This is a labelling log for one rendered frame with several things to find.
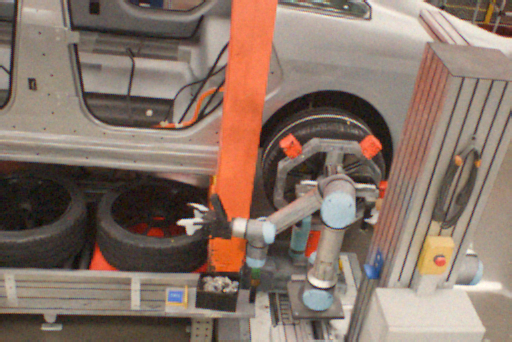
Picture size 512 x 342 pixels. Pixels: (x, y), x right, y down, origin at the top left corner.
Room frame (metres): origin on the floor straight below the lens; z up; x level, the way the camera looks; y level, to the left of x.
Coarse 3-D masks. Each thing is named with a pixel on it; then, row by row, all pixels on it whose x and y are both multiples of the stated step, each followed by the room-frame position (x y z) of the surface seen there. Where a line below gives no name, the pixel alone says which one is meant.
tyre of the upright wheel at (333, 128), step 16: (304, 112) 3.09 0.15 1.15; (320, 112) 3.07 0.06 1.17; (336, 112) 3.10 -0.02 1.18; (288, 128) 2.98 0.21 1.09; (304, 128) 2.93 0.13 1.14; (320, 128) 2.92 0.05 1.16; (336, 128) 2.94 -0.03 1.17; (352, 128) 2.98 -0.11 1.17; (368, 128) 3.17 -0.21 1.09; (272, 144) 2.96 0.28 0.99; (304, 144) 2.90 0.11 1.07; (272, 160) 2.86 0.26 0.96; (272, 176) 2.86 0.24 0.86; (384, 176) 3.02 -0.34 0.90; (272, 192) 2.87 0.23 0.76
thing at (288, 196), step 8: (320, 152) 2.95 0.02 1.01; (304, 160) 2.92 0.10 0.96; (320, 160) 2.95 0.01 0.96; (312, 168) 2.94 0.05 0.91; (320, 168) 2.95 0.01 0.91; (344, 168) 2.98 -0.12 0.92; (352, 168) 2.99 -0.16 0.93; (288, 176) 2.91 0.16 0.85; (296, 176) 2.92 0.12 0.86; (304, 176) 2.93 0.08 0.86; (312, 176) 2.94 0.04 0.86; (288, 184) 3.11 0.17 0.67; (288, 192) 2.91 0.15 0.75; (288, 200) 2.92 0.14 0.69; (360, 200) 2.99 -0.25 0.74; (312, 216) 2.93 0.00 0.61
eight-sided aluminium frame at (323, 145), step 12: (312, 144) 2.84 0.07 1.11; (324, 144) 2.84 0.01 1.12; (336, 144) 2.87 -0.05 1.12; (348, 144) 2.91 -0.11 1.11; (300, 156) 2.81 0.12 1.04; (360, 156) 2.89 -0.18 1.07; (288, 168) 2.80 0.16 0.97; (372, 168) 2.91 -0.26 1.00; (276, 180) 2.83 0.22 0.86; (276, 192) 2.79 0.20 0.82; (276, 204) 2.79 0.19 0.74; (360, 204) 2.95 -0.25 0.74; (360, 216) 2.91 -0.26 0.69; (312, 228) 2.85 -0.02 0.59
